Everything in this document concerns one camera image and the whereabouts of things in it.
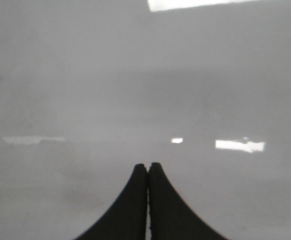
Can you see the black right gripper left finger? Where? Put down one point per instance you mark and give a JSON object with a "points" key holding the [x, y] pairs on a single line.
{"points": [[126, 218]]}

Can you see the white whiteboard surface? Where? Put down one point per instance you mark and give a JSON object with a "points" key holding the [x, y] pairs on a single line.
{"points": [[90, 88]]}

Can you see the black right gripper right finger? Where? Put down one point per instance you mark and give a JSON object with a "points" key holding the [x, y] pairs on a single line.
{"points": [[170, 217]]}

